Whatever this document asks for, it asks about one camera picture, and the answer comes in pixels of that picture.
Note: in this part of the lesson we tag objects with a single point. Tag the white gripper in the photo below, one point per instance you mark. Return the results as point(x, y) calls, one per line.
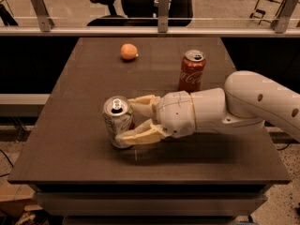
point(175, 112)

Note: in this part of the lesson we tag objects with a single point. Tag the white green 7up can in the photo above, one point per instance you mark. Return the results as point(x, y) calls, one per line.
point(118, 117)

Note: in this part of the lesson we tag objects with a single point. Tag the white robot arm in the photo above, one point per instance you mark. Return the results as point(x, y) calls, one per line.
point(243, 104)

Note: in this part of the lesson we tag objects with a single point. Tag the red coca-cola can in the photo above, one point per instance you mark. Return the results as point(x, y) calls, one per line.
point(192, 66)

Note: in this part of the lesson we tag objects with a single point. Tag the orange fruit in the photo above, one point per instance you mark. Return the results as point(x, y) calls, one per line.
point(128, 51)

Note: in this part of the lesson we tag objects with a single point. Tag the dark brown table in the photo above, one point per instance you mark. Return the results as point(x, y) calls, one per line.
point(75, 171)

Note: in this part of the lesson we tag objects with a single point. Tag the black office chair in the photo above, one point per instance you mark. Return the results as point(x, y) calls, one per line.
point(144, 13)

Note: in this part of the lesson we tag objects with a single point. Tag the middle metal rail bracket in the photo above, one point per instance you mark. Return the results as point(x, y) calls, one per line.
point(163, 15)

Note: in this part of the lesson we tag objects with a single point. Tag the metal rail bracket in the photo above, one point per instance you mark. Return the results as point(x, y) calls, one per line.
point(45, 21)
point(281, 22)
point(163, 15)

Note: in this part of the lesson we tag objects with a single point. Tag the left metal rail bracket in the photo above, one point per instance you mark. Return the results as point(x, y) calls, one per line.
point(45, 21)

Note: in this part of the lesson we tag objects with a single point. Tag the wooden chair frame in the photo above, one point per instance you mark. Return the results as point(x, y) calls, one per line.
point(265, 11)

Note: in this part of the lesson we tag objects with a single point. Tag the right metal rail bracket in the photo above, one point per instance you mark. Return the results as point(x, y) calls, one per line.
point(281, 22)

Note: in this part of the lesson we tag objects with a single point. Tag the horizontal metal rail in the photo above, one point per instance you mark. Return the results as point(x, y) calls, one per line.
point(147, 32)

